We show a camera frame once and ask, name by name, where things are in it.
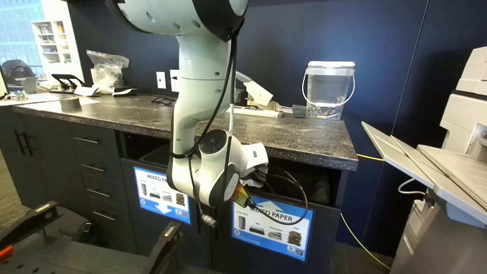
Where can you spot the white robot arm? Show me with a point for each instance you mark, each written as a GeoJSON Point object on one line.
{"type": "Point", "coordinates": [204, 166]}

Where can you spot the left black bin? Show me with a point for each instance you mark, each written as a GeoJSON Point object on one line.
{"type": "Point", "coordinates": [158, 156]}

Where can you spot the black bin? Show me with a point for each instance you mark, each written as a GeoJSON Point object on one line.
{"type": "Point", "coordinates": [158, 156]}
{"type": "Point", "coordinates": [313, 182]}

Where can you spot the right black bin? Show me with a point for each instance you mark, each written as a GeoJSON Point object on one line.
{"type": "Point", "coordinates": [313, 182]}

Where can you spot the clear plastic bucket with lid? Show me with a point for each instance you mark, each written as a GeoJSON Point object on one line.
{"type": "Point", "coordinates": [326, 87]}

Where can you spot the right blue mixed paper sign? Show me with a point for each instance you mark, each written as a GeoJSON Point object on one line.
{"type": "Point", "coordinates": [286, 233]}

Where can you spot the blue mixed paper sign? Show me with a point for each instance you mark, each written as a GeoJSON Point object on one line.
{"type": "Point", "coordinates": [155, 195]}
{"type": "Point", "coordinates": [286, 233]}

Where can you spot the left blue mixed paper sign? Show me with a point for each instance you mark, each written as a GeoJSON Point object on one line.
{"type": "Point", "coordinates": [155, 195]}

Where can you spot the dark cabinet with drawers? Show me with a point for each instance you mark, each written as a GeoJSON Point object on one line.
{"type": "Point", "coordinates": [90, 171]}

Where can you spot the clear plastic bag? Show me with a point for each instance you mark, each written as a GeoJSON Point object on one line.
{"type": "Point", "coordinates": [106, 71]}

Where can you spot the white office printer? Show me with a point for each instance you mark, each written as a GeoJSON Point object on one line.
{"type": "Point", "coordinates": [446, 232]}

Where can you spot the orange wrist camera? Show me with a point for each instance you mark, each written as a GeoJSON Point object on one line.
{"type": "Point", "coordinates": [240, 197]}

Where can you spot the white wall outlet plate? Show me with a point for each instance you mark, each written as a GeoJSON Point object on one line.
{"type": "Point", "coordinates": [173, 81]}

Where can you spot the white wall switch plate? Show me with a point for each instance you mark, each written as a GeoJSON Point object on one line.
{"type": "Point", "coordinates": [160, 80]}

